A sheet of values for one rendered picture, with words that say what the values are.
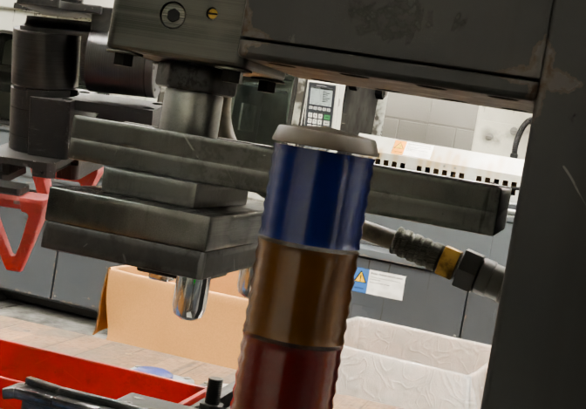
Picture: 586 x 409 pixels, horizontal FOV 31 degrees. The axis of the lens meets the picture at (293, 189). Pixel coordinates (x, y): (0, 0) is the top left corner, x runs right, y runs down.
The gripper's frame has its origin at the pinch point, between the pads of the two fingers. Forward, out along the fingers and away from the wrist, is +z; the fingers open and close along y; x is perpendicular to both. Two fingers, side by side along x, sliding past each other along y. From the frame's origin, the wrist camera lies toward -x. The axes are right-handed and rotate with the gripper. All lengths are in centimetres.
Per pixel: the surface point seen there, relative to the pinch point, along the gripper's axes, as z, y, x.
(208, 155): -16.8, -27.5, -22.0
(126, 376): 10.4, -1.4, -9.5
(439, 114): 83, 617, -12
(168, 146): -17.0, -27.2, -19.5
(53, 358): 10.3, -0.6, -2.3
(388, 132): 101, 625, 20
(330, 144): -23, -51, -32
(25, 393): 3.3, -21.8, -8.9
